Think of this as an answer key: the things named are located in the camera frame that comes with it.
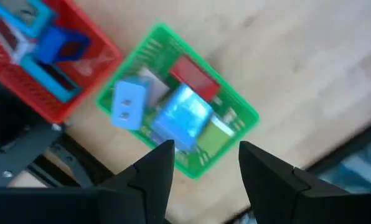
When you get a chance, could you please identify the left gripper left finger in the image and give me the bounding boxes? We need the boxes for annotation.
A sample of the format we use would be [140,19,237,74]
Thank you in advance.
[95,139,176,224]

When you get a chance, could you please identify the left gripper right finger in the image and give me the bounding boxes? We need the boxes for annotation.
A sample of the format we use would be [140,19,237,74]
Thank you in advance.
[238,140,351,224]

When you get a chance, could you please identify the green white power adapter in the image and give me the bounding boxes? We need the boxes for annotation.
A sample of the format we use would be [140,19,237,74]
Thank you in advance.
[196,119,236,158]

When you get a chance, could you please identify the lavender power adapter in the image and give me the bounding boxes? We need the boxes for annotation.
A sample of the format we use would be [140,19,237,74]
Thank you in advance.
[150,83,214,152]
[110,77,151,131]

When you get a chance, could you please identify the teal pencil sharpener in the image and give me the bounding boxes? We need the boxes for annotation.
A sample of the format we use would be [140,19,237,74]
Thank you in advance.
[19,54,82,103]
[0,0,55,38]

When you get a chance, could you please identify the blue pencil sharpener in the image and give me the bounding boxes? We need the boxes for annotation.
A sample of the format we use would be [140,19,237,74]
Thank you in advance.
[32,26,92,65]

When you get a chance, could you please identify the white pencil sharpener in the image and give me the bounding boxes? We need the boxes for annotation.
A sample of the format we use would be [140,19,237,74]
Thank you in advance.
[0,12,34,63]

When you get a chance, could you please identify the green plastic basket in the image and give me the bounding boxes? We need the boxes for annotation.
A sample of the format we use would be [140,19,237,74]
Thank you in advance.
[95,22,261,180]

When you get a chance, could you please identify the red power adapter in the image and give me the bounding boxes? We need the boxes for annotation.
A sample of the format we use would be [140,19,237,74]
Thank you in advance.
[169,55,220,102]

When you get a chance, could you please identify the red plastic basket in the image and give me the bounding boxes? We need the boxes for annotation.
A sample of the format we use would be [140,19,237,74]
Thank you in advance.
[0,0,124,124]

